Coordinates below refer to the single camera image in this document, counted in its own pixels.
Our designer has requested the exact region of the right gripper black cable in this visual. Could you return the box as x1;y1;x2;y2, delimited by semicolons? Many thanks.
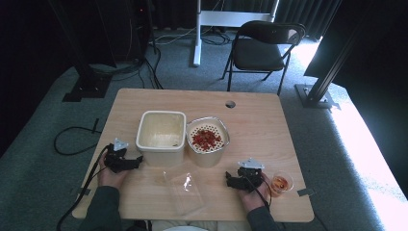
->
244;171;273;213

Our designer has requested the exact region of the looped black floor cable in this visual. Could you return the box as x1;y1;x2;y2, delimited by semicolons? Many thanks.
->
53;117;104;157

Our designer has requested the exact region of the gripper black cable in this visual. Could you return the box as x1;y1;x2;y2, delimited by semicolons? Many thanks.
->
244;171;273;213
56;144;112;231

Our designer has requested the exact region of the cream square plastic container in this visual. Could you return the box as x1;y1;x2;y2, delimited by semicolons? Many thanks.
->
135;110;188;167

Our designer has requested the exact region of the person's right hand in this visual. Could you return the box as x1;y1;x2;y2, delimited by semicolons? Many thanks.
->
237;172;273;213

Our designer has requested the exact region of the pile of red goji berries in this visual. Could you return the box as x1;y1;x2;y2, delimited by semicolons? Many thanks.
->
191;128;223;152

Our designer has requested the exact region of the black folding chair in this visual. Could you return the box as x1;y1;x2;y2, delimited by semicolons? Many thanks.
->
220;19;307;96

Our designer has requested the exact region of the small clear plastic cup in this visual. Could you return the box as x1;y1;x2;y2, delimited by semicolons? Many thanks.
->
269;170;295;197

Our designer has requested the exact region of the white perforated strainer basket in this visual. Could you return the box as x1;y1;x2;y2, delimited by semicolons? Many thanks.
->
185;115;231;156

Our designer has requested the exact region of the white metal desk frame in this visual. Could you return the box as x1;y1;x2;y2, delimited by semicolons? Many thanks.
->
191;0;281;67

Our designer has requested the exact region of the person's lap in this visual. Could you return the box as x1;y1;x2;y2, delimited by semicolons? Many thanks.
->
150;219;253;231

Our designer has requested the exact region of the black equipment case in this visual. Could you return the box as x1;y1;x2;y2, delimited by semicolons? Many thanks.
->
95;0;152;62

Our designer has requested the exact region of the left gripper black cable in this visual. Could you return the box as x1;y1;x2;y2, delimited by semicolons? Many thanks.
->
56;144;112;231

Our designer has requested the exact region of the grey tape strip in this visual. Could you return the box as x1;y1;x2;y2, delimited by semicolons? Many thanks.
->
70;187;91;196
296;188;317;197

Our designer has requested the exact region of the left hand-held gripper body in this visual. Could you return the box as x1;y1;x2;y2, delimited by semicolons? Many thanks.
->
104;138;131;174

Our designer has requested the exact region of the cream round container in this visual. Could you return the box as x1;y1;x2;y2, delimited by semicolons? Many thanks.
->
187;145;227;168

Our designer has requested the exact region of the white floor cable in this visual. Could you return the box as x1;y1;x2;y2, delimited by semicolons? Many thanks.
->
148;27;198;46

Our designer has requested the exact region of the black profile stand with plate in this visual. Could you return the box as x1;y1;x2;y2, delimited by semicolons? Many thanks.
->
293;18;364;110

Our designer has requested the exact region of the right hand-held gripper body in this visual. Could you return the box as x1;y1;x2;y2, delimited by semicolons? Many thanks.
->
237;157;266;193

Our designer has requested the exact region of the large clear plastic cup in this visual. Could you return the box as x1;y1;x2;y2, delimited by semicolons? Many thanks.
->
162;169;206;217

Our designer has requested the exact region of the person's left hand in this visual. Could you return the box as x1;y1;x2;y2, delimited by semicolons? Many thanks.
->
97;153;129;191

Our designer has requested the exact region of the black stand with base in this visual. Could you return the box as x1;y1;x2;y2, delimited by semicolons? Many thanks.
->
47;0;114;103

